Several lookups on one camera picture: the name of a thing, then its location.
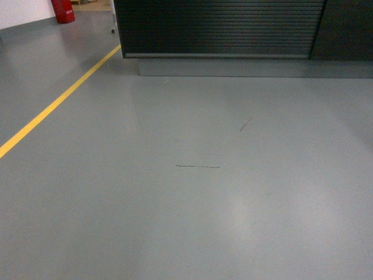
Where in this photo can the black slatted checkout counter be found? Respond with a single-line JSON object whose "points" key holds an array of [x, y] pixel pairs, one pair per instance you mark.
{"points": [[280, 39]]}

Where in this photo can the red fire extinguisher box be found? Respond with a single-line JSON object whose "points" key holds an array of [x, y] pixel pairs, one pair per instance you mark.
{"points": [[63, 11]]}

